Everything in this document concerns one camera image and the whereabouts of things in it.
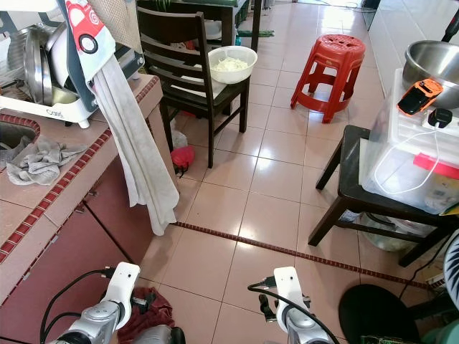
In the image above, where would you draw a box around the white dish rack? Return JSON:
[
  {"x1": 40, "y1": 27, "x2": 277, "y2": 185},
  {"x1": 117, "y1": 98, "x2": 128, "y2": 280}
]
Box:
[{"x1": 0, "y1": 14, "x2": 146, "y2": 130}]

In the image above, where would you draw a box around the black round seat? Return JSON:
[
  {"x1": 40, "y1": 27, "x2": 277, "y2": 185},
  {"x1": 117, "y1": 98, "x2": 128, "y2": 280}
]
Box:
[{"x1": 339, "y1": 285, "x2": 421, "y2": 344}]

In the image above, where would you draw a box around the beige mesh cloth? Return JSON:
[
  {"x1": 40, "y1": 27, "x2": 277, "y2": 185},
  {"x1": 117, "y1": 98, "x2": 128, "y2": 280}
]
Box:
[{"x1": 93, "y1": 0, "x2": 143, "y2": 55}]

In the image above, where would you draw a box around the long grey towel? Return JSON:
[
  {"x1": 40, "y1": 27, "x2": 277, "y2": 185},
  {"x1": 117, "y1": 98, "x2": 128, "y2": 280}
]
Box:
[{"x1": 89, "y1": 59, "x2": 181, "y2": 238}]

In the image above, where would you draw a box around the large deep steel bowl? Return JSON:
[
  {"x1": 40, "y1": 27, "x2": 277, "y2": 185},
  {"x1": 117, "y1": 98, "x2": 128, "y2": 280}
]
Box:
[{"x1": 402, "y1": 40, "x2": 459, "y2": 91}]

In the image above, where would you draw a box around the red plastic bag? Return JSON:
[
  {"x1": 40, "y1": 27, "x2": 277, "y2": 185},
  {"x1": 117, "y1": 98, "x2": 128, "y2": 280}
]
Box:
[{"x1": 171, "y1": 145, "x2": 197, "y2": 177}]

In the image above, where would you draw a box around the dark red cloth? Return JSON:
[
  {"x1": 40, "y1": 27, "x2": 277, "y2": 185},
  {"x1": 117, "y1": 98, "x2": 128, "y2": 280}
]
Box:
[{"x1": 118, "y1": 287, "x2": 177, "y2": 344}]

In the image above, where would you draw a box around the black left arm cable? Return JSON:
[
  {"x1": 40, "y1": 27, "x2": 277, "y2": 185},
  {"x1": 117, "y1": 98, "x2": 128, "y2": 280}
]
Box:
[{"x1": 39, "y1": 267, "x2": 114, "y2": 342}]

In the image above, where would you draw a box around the red plastic stool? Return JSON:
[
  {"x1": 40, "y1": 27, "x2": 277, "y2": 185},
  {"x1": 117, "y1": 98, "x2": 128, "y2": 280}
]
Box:
[{"x1": 290, "y1": 34, "x2": 366, "y2": 125}]

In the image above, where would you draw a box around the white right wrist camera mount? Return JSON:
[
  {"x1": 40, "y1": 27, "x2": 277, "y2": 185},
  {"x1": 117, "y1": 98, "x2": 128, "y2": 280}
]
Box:
[{"x1": 273, "y1": 267, "x2": 303, "y2": 320}]

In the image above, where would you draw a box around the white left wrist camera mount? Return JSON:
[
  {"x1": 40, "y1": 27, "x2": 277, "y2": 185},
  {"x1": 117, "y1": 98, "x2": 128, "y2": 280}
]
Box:
[{"x1": 105, "y1": 262, "x2": 141, "y2": 320}]

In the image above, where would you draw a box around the round steel plate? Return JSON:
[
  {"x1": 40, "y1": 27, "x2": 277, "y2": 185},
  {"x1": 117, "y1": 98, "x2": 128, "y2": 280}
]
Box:
[{"x1": 22, "y1": 24, "x2": 55, "y2": 108}]

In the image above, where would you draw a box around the pink tag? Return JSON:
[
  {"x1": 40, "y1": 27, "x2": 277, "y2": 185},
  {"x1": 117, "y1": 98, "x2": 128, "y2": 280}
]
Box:
[{"x1": 414, "y1": 153, "x2": 459, "y2": 181}]

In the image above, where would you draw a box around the red car print towel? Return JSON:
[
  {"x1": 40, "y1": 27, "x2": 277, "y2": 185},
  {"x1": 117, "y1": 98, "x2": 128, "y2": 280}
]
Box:
[{"x1": 63, "y1": 0, "x2": 125, "y2": 91}]

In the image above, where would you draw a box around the dark wooden table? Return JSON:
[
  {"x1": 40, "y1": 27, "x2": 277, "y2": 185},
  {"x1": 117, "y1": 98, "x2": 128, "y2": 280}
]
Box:
[{"x1": 138, "y1": 0, "x2": 262, "y2": 51}]

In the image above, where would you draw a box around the white bowl with food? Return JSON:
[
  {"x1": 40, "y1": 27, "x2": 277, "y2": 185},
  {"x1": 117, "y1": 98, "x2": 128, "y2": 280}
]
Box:
[{"x1": 208, "y1": 46, "x2": 258, "y2": 86}]

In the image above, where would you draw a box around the pale basin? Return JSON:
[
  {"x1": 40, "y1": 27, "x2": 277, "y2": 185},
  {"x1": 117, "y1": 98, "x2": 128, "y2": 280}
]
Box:
[{"x1": 362, "y1": 213, "x2": 422, "y2": 254}]

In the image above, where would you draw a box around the black plug adaptor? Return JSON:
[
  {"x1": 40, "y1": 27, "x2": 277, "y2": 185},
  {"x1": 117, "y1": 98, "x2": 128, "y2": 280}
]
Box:
[{"x1": 428, "y1": 107, "x2": 453, "y2": 130}]

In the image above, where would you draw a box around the dark wooden chair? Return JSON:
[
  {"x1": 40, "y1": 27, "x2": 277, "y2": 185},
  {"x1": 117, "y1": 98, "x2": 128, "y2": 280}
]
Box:
[{"x1": 136, "y1": 6, "x2": 251, "y2": 170}]

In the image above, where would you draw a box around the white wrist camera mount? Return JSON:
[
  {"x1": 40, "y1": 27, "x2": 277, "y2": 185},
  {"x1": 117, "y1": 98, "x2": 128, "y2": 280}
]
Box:
[
  {"x1": 105, "y1": 262, "x2": 141, "y2": 320},
  {"x1": 273, "y1": 267, "x2": 303, "y2": 320}
]

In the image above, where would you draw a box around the maroon cabinet door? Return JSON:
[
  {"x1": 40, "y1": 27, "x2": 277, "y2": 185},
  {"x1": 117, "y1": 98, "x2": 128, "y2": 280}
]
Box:
[{"x1": 0, "y1": 204, "x2": 137, "y2": 344}]

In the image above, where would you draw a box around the thin white cable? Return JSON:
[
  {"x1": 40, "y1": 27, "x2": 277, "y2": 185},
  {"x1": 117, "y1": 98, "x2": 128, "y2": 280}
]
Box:
[{"x1": 372, "y1": 125, "x2": 443, "y2": 196}]

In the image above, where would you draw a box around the dark wooden stool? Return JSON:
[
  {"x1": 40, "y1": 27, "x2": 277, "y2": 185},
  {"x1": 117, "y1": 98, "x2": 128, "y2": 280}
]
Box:
[{"x1": 308, "y1": 125, "x2": 459, "y2": 268}]

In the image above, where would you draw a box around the crumpled grey rag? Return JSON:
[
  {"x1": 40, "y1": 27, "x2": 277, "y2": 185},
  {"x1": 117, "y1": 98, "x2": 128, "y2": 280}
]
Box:
[{"x1": 6, "y1": 139, "x2": 91, "y2": 186}]

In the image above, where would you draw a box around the clear plastic storage box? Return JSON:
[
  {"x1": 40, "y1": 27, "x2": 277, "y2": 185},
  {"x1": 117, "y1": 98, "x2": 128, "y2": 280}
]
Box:
[{"x1": 361, "y1": 68, "x2": 459, "y2": 215}]

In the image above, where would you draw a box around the orange and black device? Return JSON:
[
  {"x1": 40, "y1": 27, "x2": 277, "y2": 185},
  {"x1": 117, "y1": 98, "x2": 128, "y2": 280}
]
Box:
[{"x1": 397, "y1": 79, "x2": 444, "y2": 118}]

